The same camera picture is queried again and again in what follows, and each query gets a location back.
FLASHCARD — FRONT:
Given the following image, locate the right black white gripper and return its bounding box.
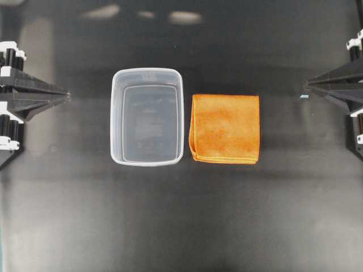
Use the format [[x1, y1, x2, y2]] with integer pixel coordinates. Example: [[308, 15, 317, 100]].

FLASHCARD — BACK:
[[305, 29, 362, 159]]

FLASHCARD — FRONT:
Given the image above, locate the clear plastic container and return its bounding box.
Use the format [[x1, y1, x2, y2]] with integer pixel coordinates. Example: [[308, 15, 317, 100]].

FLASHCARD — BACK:
[[110, 67, 184, 167]]

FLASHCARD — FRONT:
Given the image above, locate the orange folded towel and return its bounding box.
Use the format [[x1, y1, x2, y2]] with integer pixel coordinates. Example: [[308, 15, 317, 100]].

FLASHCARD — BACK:
[[188, 94, 260, 165]]

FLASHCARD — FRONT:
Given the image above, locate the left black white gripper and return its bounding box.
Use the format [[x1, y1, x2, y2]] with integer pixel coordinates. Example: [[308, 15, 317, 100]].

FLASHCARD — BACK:
[[1, 41, 70, 169]]

